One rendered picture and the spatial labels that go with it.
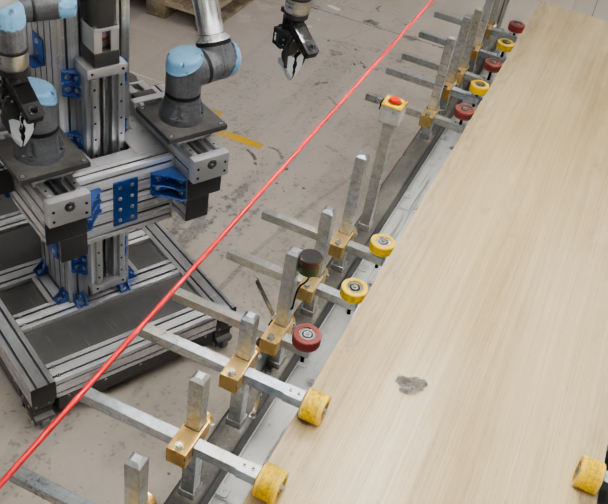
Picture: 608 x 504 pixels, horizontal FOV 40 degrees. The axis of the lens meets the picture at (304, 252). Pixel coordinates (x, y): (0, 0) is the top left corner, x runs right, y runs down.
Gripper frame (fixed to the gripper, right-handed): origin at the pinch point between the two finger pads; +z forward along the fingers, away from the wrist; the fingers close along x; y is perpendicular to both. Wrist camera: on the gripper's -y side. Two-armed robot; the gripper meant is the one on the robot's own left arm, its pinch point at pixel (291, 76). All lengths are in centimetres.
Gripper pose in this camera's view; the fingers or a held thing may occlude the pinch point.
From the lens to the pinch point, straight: 255.0
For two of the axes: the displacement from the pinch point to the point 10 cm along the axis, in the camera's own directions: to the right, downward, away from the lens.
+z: -1.4, 7.5, 6.4
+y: -6.0, -5.8, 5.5
